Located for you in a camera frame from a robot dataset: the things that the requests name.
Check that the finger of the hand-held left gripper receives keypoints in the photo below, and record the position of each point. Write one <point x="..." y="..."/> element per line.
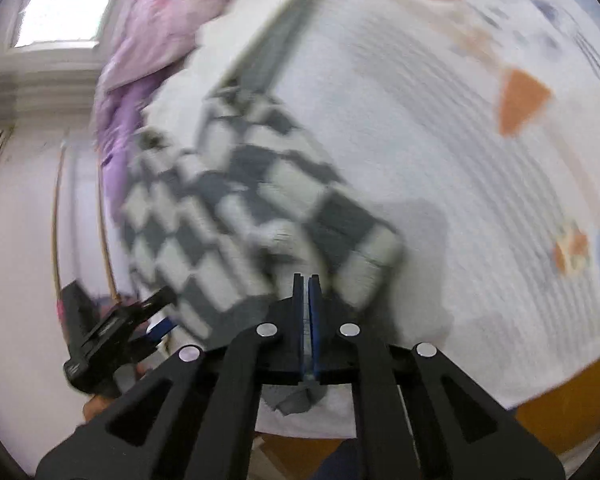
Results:
<point x="159" y="299"/>
<point x="161" y="330"/>

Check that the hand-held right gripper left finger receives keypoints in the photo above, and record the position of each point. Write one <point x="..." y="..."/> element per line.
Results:
<point x="298" y="330"/>

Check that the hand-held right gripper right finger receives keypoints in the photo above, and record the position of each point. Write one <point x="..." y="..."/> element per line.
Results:
<point x="316" y="330"/>

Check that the grey white checkered cardigan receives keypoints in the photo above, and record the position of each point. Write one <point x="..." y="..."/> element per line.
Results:
<point x="240" y="200"/>

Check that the person's left hand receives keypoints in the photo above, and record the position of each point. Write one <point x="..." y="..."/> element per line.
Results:
<point x="97" y="406"/>

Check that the white printed bed sheet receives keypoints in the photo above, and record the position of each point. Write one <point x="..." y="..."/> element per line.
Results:
<point x="430" y="185"/>

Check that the purple floral quilt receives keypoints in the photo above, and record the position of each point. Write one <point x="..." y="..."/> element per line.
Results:
<point x="150" y="35"/>

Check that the window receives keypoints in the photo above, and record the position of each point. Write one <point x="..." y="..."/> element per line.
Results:
<point x="65" y="5"/>

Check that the wooden barre rail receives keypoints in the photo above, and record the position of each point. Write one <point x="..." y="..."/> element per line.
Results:
<point x="56" y="220"/>
<point x="104" y="230"/>

